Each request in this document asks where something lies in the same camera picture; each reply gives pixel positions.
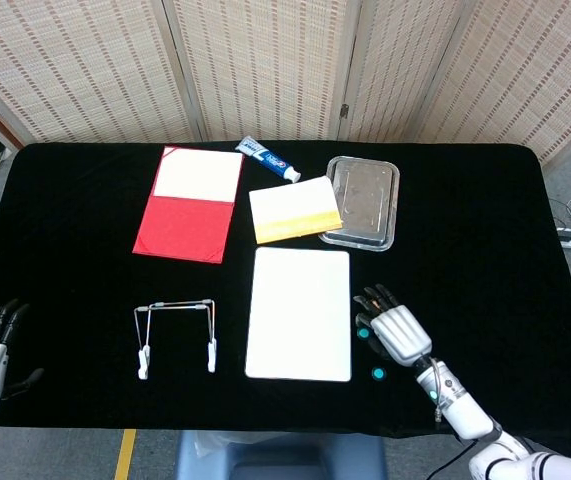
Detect red open folder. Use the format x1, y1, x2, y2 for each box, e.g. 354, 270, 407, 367
131, 145, 245, 265

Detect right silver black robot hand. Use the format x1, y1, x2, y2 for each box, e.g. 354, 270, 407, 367
353, 283, 434, 370

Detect woven folding screen panel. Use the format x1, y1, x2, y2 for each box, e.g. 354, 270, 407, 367
414, 0, 571, 166
0, 0, 209, 146
337, 0, 481, 144
162, 0, 366, 143

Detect yellow white Lexicon notebook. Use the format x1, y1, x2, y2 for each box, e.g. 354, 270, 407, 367
248, 175, 343, 246

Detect black velvet tablecloth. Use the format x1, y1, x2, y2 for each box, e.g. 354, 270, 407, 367
0, 141, 571, 456

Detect shiny metal tray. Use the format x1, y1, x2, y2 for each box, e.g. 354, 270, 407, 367
318, 155, 401, 252

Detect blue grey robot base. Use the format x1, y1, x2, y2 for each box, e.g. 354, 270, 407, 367
174, 429, 389, 480

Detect white magnetic board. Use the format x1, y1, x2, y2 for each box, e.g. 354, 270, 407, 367
244, 246, 353, 383

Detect wire book stand white clips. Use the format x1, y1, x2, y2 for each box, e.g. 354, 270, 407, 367
133, 298, 218, 381

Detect blue white toothpaste tube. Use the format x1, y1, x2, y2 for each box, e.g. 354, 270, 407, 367
235, 136, 302, 184

